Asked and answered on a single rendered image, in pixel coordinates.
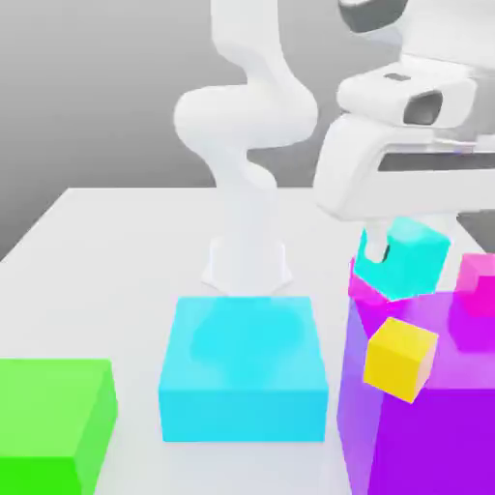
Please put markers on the small cyan cube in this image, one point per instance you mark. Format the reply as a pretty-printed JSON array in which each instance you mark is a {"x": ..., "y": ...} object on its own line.
[{"x": 415, "y": 263}]

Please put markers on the large green box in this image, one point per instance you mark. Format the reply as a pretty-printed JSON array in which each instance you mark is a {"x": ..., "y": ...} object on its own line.
[{"x": 46, "y": 417}]

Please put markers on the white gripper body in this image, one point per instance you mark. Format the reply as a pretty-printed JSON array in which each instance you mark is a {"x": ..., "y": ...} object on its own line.
[{"x": 348, "y": 174}]

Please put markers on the large cyan box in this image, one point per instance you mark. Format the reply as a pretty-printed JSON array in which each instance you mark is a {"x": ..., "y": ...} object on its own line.
[{"x": 243, "y": 386}]

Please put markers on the small yellow cube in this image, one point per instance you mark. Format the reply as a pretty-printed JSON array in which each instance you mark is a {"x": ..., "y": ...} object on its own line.
[{"x": 394, "y": 359}]

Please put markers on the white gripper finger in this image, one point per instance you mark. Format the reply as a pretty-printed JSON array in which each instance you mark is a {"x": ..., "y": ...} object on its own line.
[{"x": 376, "y": 239}]

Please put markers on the small magenta cube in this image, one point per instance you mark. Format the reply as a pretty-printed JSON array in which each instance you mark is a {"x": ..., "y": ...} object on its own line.
[
  {"x": 479, "y": 294},
  {"x": 365, "y": 292}
]

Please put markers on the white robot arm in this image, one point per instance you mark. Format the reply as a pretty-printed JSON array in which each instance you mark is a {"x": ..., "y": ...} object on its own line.
[{"x": 247, "y": 116}]

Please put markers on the large purple box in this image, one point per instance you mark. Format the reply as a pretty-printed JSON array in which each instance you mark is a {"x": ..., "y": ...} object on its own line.
[{"x": 437, "y": 437}]

